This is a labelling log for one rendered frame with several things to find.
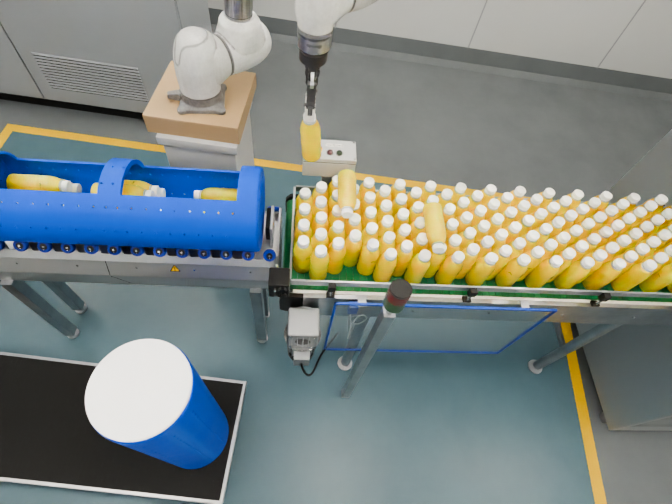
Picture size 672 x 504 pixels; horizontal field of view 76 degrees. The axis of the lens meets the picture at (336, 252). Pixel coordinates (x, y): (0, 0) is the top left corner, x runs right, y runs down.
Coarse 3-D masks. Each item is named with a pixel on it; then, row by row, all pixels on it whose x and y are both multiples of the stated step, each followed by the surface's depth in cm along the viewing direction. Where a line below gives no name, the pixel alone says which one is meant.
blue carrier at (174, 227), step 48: (0, 192) 124; (48, 192) 125; (192, 192) 154; (240, 192) 130; (0, 240) 135; (48, 240) 134; (96, 240) 134; (144, 240) 134; (192, 240) 134; (240, 240) 135
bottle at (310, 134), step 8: (304, 128) 133; (312, 128) 133; (320, 128) 136; (304, 136) 135; (312, 136) 135; (320, 136) 138; (304, 144) 138; (312, 144) 138; (320, 144) 141; (304, 152) 142; (312, 152) 141; (320, 152) 144; (312, 160) 144
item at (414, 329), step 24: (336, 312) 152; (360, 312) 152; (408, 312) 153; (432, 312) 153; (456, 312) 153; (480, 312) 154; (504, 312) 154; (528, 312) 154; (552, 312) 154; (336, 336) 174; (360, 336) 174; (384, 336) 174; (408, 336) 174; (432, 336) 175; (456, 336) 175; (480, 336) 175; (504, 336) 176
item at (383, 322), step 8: (384, 312) 129; (376, 320) 139; (384, 320) 131; (392, 320) 131; (376, 328) 138; (384, 328) 136; (368, 336) 152; (376, 336) 143; (368, 344) 151; (376, 344) 150; (360, 352) 168; (368, 352) 158; (360, 360) 167; (368, 360) 166; (352, 368) 188; (360, 368) 176; (352, 376) 187; (360, 376) 187; (352, 384) 199; (344, 392) 213
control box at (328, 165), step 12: (324, 144) 162; (336, 144) 162; (348, 144) 163; (324, 156) 159; (336, 156) 159; (348, 156) 160; (312, 168) 163; (324, 168) 163; (336, 168) 163; (348, 168) 163
